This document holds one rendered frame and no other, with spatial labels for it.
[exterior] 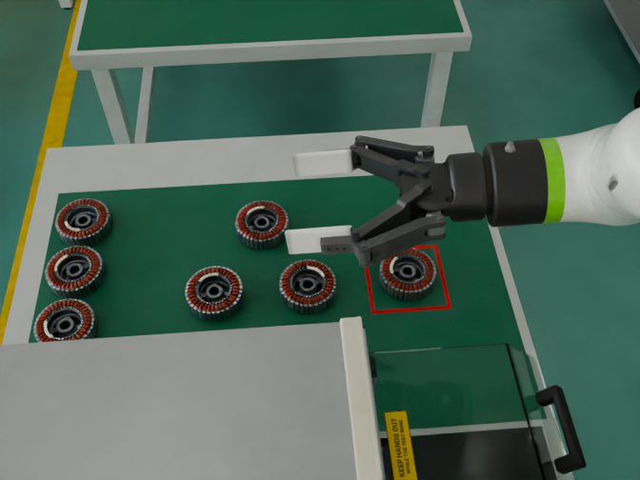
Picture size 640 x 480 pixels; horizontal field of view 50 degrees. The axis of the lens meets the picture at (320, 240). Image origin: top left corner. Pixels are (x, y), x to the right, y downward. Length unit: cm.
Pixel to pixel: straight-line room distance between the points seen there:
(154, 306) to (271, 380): 77
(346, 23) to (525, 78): 130
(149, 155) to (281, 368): 108
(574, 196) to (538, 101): 231
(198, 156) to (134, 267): 33
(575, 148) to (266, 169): 97
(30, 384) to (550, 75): 277
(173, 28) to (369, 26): 54
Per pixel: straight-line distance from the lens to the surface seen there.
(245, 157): 165
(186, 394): 67
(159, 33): 205
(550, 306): 239
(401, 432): 92
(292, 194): 156
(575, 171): 75
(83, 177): 168
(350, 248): 71
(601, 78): 327
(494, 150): 76
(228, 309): 135
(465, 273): 145
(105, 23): 213
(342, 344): 68
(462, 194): 74
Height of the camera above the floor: 191
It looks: 52 degrees down
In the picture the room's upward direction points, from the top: straight up
